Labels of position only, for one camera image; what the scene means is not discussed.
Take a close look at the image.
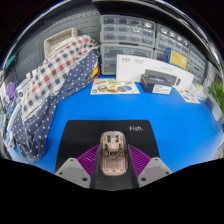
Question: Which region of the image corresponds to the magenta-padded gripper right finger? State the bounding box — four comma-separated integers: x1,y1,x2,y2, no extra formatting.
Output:
126,144,174,190

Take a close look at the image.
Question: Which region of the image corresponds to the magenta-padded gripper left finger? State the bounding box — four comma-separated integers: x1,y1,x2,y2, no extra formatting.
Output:
54,144,102,190

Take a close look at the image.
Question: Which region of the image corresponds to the black mouse pad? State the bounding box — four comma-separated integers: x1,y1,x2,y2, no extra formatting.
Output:
54,119,161,191

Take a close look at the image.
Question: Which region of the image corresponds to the navy polka dot cloth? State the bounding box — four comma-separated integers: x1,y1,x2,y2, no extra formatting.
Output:
11,49,101,164

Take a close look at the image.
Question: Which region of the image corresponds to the small black box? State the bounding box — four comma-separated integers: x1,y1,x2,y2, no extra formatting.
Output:
140,73,173,96

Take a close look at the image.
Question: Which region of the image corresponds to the printed sticker sheet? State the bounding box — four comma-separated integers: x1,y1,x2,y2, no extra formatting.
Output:
178,89,202,105
90,78,141,96

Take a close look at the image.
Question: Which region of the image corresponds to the long white keyboard box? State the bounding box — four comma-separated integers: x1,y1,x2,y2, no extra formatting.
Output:
115,54,195,92

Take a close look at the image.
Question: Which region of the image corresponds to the red and blue checked cloth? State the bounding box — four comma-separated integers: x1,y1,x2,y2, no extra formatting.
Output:
20,34,100,123

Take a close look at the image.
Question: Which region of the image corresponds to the yellow card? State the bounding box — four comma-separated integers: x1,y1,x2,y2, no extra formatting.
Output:
164,47,190,70

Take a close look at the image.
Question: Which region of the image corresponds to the pale woven basket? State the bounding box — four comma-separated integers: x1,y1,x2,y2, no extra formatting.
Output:
43,27,79,58

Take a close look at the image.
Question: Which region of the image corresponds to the wall shelf with stored items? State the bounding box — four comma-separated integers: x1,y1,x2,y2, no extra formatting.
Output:
91,0,188,24

